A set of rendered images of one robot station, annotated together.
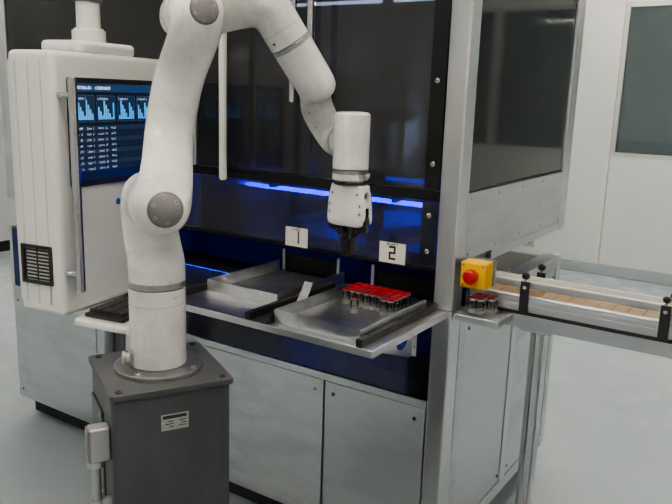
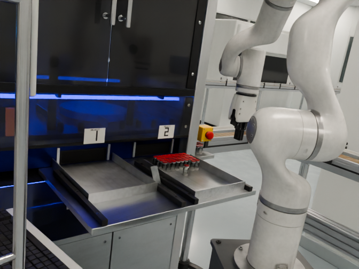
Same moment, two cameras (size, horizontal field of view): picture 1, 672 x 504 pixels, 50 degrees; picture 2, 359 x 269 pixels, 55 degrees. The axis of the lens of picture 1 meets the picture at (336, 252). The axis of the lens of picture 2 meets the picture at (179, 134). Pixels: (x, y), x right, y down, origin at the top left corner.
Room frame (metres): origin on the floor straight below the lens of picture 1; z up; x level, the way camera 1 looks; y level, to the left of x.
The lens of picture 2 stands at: (1.54, 1.24, 1.39)
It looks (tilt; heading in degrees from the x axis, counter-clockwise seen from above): 14 degrees down; 287
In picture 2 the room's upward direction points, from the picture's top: 8 degrees clockwise
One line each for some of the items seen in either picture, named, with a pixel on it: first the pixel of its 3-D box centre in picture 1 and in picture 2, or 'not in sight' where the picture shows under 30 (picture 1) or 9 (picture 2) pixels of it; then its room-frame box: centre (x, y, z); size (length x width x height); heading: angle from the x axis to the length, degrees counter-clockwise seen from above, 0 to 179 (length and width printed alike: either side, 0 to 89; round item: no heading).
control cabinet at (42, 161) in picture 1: (93, 172); not in sight; (2.27, 0.77, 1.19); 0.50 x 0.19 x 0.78; 157
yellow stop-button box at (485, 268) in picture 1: (477, 273); (202, 132); (1.91, -0.39, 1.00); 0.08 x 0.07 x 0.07; 147
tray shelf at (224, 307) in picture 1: (309, 304); (150, 181); (1.98, 0.07, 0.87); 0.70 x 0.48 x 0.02; 57
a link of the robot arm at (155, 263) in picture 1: (153, 227); (280, 156); (1.53, 0.39, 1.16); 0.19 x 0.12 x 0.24; 25
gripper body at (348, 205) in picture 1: (349, 201); (243, 106); (1.69, -0.03, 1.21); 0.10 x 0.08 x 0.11; 57
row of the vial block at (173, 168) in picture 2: (370, 300); (179, 165); (1.93, -0.10, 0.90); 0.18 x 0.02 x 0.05; 56
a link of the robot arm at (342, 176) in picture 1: (350, 175); (247, 89); (1.69, -0.03, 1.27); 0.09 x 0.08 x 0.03; 57
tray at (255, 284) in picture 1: (277, 280); (102, 174); (2.14, 0.17, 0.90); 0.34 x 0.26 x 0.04; 147
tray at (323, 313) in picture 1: (352, 310); (192, 174); (1.85, -0.05, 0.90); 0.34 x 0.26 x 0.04; 146
